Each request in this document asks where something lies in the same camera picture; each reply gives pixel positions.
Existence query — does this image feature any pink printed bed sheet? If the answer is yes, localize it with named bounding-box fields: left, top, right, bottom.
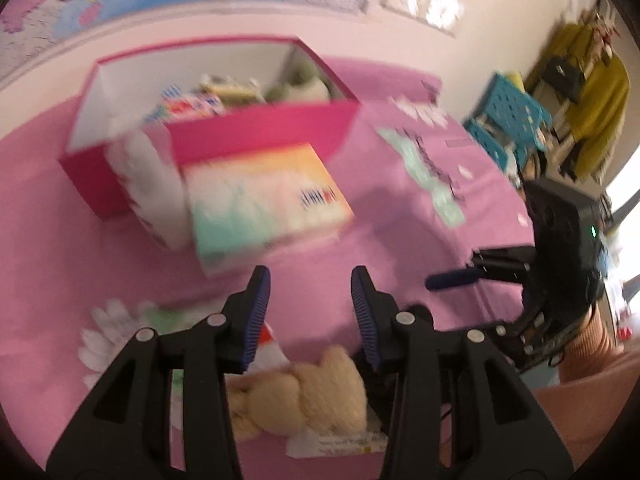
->
left=0, top=55, right=551, bottom=480

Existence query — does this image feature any white printed plastic packet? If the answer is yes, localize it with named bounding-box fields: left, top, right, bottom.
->
left=284, top=429, right=389, bottom=460

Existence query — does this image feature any floral pink tissue pack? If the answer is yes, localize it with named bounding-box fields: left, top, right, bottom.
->
left=142, top=84, right=226, bottom=124

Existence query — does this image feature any white wall plate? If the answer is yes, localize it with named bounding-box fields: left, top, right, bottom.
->
left=434, top=0, right=465, bottom=37

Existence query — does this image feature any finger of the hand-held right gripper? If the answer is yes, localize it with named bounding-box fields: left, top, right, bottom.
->
left=407, top=304, right=528, bottom=362
left=424, top=246, right=534, bottom=293

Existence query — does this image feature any white and red item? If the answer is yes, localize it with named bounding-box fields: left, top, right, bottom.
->
left=247, top=322, right=291, bottom=376

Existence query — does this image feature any blue plastic basket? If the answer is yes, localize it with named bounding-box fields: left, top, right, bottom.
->
left=462, top=72, right=554, bottom=171

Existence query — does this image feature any yellow hanging garment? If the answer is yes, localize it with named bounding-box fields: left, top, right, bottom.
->
left=524, top=22, right=631, bottom=181

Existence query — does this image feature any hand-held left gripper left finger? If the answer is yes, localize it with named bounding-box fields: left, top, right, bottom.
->
left=46, top=265, right=272, bottom=480

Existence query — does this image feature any green grey plush toy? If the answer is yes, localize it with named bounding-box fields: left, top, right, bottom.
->
left=262, top=52, right=334, bottom=106

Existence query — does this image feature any pink cardboard box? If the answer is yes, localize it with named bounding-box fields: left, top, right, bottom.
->
left=57, top=34, right=361, bottom=221

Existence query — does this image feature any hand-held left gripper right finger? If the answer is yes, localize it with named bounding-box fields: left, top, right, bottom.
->
left=350, top=266, right=575, bottom=480

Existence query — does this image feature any person's right forearm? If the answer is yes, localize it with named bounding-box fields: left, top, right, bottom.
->
left=529, top=305, right=640, bottom=467

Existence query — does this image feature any pastel tissue box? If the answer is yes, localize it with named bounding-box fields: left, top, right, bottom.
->
left=179, top=142, right=356, bottom=277

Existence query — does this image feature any black bag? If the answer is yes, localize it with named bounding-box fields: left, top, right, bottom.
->
left=539, top=54, right=586, bottom=104

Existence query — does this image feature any beige plush toy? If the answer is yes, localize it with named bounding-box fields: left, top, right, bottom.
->
left=224, top=344, right=369, bottom=444

